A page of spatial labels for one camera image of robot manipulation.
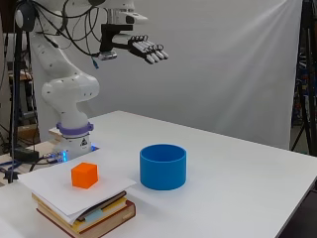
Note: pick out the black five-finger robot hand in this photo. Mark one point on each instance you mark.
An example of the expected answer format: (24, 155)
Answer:
(145, 48)

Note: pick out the white seven-joint robot arm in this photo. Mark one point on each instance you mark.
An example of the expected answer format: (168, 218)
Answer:
(67, 89)

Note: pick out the white hanging sheet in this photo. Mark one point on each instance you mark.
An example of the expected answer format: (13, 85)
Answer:
(198, 66)

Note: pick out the blue round tub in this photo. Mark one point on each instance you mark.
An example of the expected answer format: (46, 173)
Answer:
(163, 167)

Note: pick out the black light stand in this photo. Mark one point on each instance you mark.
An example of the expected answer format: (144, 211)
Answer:
(16, 99)

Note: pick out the orange cube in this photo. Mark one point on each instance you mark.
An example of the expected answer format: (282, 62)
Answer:
(84, 175)

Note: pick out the white paper sheets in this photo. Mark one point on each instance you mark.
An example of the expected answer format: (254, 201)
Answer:
(71, 190)

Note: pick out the black power adapter box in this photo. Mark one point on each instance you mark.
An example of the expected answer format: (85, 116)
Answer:
(24, 154)

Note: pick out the black tripod stand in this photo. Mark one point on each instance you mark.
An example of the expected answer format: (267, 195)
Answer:
(306, 82)

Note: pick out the yellow book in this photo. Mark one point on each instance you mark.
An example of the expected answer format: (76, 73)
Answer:
(95, 214)

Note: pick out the dark red hardcover book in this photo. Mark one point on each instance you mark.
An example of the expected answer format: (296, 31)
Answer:
(105, 219)

